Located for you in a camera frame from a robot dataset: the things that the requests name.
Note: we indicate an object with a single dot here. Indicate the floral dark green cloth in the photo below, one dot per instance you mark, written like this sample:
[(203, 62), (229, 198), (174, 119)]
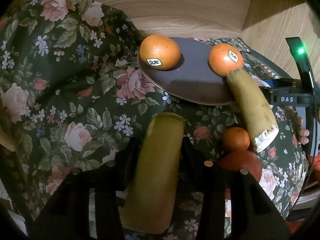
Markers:
[(72, 95)]

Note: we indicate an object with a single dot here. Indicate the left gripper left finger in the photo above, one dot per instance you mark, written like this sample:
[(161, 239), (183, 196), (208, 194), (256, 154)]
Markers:
[(105, 181)]

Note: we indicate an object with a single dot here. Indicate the orange with Dole sticker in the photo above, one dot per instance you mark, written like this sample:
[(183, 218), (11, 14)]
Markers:
[(159, 52)]

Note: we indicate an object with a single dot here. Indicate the small tangerine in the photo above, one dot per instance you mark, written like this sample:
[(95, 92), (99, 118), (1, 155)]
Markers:
[(236, 138)]

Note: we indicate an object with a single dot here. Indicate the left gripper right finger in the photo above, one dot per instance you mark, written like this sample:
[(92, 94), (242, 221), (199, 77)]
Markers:
[(212, 182)]

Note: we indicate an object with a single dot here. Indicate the dark round plate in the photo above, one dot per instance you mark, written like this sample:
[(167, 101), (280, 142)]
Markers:
[(192, 78)]

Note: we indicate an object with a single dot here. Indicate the red tomato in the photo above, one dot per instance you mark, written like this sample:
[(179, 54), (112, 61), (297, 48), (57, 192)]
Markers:
[(243, 159)]

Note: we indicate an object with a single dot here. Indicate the person's right hand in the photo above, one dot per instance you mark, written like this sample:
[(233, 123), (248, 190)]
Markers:
[(302, 133)]

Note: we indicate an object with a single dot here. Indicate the yellow banana half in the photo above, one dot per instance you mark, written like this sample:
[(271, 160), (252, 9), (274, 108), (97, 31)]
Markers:
[(150, 200)]

